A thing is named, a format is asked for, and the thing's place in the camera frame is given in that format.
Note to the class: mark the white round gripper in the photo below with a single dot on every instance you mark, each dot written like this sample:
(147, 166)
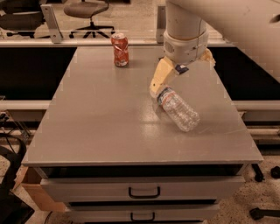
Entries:
(185, 49)

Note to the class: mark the clear plastic water bottle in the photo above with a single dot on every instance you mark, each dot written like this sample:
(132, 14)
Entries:
(181, 113)

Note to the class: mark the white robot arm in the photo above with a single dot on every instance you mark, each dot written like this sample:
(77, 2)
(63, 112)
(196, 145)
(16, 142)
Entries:
(251, 25)

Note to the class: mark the dark blue snack packet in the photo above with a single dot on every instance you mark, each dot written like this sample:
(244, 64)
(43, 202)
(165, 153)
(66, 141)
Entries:
(181, 69)

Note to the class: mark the crushed orange soda can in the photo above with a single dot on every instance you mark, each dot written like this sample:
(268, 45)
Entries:
(120, 45)

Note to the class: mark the grey office chair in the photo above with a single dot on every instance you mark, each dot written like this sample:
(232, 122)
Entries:
(87, 9)

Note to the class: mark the grey drawer cabinet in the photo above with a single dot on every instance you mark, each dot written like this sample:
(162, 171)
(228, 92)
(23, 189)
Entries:
(102, 123)

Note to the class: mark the upper grey drawer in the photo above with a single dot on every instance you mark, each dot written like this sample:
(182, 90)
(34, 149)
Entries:
(144, 188)

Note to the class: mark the grey drawer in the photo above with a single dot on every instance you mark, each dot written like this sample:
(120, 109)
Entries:
(145, 213)
(144, 188)

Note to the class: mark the lower grey drawer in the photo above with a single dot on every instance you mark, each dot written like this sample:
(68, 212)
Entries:
(145, 213)

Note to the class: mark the black stand foot right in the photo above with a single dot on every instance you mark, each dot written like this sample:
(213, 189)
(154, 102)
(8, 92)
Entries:
(257, 213)

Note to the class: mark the dark office chair left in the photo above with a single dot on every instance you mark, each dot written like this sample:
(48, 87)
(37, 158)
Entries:
(21, 17)

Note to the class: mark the cardboard box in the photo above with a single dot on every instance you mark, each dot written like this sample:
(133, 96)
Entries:
(30, 181)

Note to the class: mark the black equipment bottom left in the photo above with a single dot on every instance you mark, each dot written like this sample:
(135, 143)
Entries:
(12, 209)

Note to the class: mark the middle metal bracket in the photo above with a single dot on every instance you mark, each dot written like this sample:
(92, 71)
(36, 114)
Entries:
(161, 24)

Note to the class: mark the metal bracket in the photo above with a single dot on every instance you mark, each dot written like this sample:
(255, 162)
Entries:
(52, 24)
(161, 24)

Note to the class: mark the left metal bracket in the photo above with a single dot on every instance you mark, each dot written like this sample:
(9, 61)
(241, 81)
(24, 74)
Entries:
(52, 24)

